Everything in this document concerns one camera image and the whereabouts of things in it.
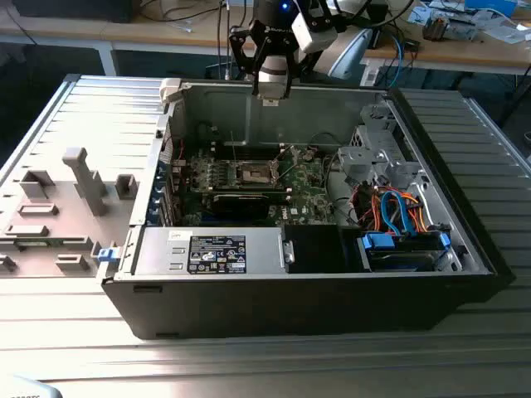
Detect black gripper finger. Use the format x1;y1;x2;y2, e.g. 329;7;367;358
284;41;323;101
228;23;266;100

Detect silver CPU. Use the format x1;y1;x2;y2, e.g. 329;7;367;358
256;81;288;105

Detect metal socket cover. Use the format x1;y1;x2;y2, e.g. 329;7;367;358
271;144;300;182

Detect CPU socket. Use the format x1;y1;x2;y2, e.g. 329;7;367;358
234;159;281;188

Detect CPU cooler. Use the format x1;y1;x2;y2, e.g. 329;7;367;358
421;11;452;41

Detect beige case latch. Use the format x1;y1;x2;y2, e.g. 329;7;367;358
158;77;184;104

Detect metal drive cage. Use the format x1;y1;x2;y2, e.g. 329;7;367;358
336;103;435;196

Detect green motherboard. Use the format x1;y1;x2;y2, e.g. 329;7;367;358
182;143;339;227

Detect black graphics card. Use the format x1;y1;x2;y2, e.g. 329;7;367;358
210;191;270;220

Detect wooden desk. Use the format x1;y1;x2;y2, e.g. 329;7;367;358
0;0;258;47
358;0;531;75

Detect silver power supply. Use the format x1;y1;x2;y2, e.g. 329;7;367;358
133;226;288;278

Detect black box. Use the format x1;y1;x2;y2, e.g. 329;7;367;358
11;0;134;24

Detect hard disk in blue carrier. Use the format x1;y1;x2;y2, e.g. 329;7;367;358
355;231;452;274

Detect grey parts rack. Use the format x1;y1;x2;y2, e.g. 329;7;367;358
0;147;139;279

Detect black PC case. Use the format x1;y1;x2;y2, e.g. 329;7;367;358
101;76;515;341

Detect blue box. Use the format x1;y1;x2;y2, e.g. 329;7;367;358
464;0;519;17

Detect blue plastic clip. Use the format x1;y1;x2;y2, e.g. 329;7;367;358
96;246;120;265

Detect white paper sheets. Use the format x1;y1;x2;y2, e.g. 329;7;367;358
476;12;531;45

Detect green RAM stick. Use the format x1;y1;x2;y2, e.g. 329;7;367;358
15;239;64;249

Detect pale grey device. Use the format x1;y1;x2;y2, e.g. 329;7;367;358
0;375;63;398

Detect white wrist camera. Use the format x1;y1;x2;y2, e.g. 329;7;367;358
290;11;338;54

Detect thin black wire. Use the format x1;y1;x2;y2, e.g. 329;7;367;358
309;131;338;158

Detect thick black wire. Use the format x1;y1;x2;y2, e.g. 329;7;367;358
322;155;348;215

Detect blue cable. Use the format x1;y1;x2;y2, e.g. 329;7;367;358
389;32;407;89

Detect orange wire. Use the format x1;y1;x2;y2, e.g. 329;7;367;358
413;197;436;234
368;193;382;230

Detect blue wire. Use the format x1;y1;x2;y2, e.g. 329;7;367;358
392;189;421;238
378;189;400;236

